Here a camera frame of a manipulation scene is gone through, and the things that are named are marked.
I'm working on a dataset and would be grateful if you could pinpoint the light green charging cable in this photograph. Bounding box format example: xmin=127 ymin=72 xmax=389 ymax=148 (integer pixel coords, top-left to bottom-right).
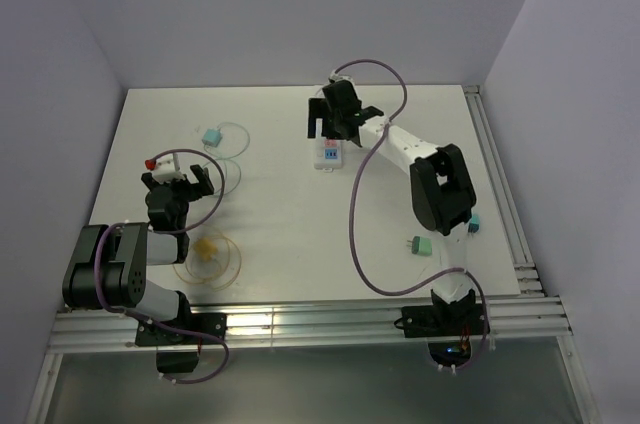
xmin=217 ymin=122 xmax=251 ymax=199

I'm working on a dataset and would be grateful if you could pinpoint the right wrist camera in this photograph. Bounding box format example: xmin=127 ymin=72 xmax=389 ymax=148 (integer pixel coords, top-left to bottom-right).
xmin=328 ymin=69 xmax=355 ymax=87

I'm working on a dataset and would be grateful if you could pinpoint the green usb charger plug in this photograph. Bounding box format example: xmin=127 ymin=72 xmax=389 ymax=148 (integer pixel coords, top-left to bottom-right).
xmin=407 ymin=235 xmax=433 ymax=257

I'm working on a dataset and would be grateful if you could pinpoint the teal usb charger plug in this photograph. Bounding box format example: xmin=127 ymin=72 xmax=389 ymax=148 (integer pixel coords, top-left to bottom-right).
xmin=468 ymin=214 xmax=481 ymax=234

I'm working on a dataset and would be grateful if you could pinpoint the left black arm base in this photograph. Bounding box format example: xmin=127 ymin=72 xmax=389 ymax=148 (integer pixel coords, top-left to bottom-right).
xmin=134 ymin=312 xmax=230 ymax=384

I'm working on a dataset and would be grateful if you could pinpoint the light blue charger plug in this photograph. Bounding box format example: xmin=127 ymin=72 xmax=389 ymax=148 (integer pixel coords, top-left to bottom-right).
xmin=201 ymin=128 xmax=223 ymax=147

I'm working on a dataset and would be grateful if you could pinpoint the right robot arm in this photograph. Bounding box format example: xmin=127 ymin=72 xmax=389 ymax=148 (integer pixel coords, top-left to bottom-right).
xmin=307 ymin=78 xmax=483 ymax=334

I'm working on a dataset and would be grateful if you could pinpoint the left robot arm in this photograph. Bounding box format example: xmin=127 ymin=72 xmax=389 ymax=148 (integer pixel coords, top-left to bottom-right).
xmin=62 ymin=165 xmax=214 ymax=343

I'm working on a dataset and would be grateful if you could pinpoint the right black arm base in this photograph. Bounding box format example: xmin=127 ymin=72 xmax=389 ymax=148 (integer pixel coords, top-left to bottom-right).
xmin=393 ymin=290 xmax=490 ymax=370

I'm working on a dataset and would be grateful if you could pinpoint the white multicolour power strip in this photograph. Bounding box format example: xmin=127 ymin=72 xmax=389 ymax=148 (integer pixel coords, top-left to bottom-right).
xmin=313 ymin=137 xmax=344 ymax=172

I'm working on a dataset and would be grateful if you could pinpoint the aluminium right rail frame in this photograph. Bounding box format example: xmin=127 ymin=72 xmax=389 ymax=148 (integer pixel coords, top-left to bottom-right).
xmin=463 ymin=86 xmax=546 ymax=297

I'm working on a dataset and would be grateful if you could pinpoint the aluminium front rail frame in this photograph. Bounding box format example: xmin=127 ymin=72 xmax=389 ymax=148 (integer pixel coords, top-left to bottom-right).
xmin=46 ymin=297 xmax=572 ymax=354

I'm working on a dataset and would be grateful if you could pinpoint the yellow charger plug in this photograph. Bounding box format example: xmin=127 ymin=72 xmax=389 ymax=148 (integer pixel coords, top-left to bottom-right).
xmin=193 ymin=237 xmax=218 ymax=262

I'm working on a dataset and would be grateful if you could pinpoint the aluminium rail frame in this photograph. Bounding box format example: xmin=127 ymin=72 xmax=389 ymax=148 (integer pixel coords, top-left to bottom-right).
xmin=463 ymin=86 xmax=546 ymax=297
xmin=46 ymin=297 xmax=572 ymax=354

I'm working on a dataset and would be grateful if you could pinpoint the yellow charging cable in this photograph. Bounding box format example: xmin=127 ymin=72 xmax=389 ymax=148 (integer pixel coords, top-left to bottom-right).
xmin=172 ymin=231 xmax=244 ymax=291

